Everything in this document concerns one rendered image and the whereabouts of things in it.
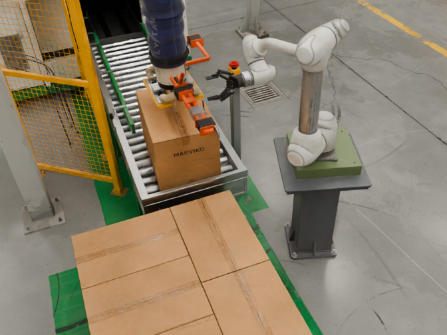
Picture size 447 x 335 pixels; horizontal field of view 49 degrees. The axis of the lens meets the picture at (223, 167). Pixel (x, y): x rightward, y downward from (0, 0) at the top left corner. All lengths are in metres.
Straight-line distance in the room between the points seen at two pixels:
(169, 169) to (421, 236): 1.85
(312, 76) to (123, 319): 1.51
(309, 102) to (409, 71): 3.13
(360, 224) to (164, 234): 1.52
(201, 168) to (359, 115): 2.11
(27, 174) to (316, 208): 1.98
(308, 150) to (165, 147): 0.83
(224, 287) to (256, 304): 0.19
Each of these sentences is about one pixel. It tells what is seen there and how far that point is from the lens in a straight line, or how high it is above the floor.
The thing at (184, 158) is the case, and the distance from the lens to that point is 3.01.
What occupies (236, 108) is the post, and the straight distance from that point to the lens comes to 3.57.
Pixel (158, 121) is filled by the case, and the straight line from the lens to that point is 3.06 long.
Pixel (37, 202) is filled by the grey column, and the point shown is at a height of 0.19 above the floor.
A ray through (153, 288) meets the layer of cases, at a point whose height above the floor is 0.54.
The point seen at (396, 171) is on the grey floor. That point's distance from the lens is 4.24.
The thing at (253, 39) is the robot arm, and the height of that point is 1.39.
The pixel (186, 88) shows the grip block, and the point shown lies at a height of 1.23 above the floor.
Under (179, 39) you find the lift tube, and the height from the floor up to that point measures 1.45.
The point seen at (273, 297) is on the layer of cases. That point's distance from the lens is 2.62.
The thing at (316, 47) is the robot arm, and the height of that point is 1.63.
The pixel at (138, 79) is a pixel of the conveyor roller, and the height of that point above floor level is 0.55.
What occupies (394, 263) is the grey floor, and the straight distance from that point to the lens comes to 3.57.
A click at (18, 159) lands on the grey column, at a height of 0.60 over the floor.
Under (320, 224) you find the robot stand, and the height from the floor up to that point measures 0.29.
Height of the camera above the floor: 2.72
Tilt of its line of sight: 41 degrees down
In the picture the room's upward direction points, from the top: 3 degrees counter-clockwise
